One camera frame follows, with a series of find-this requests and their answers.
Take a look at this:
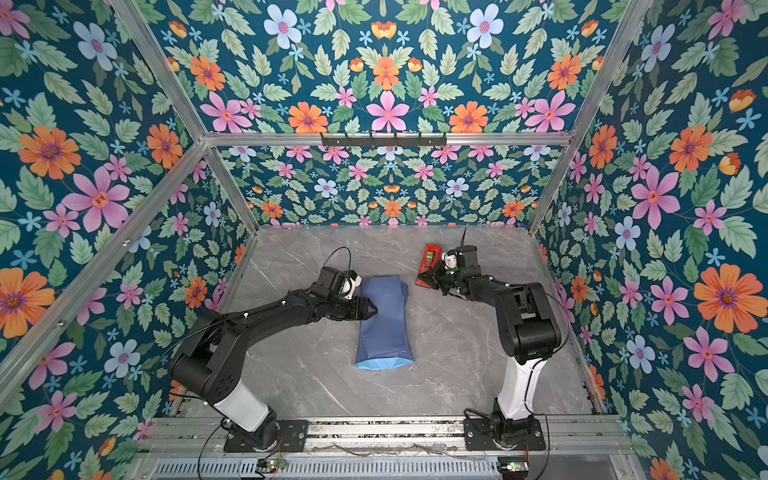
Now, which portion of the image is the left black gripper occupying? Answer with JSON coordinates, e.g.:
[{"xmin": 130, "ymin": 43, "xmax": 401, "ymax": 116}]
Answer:
[{"xmin": 327, "ymin": 296, "xmax": 380, "ymax": 323}]

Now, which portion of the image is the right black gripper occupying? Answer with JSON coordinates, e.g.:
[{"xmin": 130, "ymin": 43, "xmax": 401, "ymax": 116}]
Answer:
[{"xmin": 419, "ymin": 260, "xmax": 465, "ymax": 295}]

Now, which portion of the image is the light blue wrapping paper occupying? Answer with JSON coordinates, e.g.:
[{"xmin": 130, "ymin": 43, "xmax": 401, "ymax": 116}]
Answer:
[{"xmin": 355, "ymin": 276, "xmax": 413, "ymax": 371}]

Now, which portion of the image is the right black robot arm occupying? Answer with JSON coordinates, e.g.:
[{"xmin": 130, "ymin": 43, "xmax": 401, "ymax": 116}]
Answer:
[{"xmin": 417, "ymin": 245, "xmax": 563, "ymax": 421}]

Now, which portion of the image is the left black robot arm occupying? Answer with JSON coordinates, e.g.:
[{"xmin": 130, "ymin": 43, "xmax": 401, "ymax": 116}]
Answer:
[{"xmin": 170, "ymin": 267, "xmax": 378, "ymax": 437}]

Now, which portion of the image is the red tape dispenser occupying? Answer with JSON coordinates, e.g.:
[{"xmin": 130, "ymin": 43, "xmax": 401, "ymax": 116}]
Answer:
[{"xmin": 416, "ymin": 244, "xmax": 442, "ymax": 288}]

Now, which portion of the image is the white ventilation grille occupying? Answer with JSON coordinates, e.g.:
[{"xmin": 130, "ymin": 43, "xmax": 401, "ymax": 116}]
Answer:
[{"xmin": 148, "ymin": 457, "xmax": 501, "ymax": 479}]

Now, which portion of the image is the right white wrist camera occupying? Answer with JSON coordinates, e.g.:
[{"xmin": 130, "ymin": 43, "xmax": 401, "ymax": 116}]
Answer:
[{"xmin": 442, "ymin": 250, "xmax": 463, "ymax": 270}]

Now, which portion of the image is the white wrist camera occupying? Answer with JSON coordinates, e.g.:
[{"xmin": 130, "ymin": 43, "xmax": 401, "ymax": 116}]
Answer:
[
  {"xmin": 339, "ymin": 270, "xmax": 362, "ymax": 300},
  {"xmin": 442, "ymin": 250, "xmax": 463, "ymax": 270}
]

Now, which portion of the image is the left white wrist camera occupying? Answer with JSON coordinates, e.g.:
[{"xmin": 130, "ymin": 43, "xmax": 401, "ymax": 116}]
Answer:
[{"xmin": 339, "ymin": 270, "xmax": 362, "ymax": 300}]

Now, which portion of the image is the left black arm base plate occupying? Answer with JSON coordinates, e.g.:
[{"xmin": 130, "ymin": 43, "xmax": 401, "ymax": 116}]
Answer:
[{"xmin": 223, "ymin": 419, "xmax": 309, "ymax": 453}]

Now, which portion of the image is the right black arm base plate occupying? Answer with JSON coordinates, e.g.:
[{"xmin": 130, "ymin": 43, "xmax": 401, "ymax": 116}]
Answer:
[{"xmin": 463, "ymin": 415, "xmax": 547, "ymax": 452}]

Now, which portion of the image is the black hook rail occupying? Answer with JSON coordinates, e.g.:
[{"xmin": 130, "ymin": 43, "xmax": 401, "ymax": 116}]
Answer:
[{"xmin": 320, "ymin": 133, "xmax": 448, "ymax": 148}]

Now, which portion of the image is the aluminium front mounting rail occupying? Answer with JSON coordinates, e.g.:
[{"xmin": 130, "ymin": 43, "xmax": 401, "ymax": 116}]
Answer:
[{"xmin": 138, "ymin": 414, "xmax": 633, "ymax": 456}]

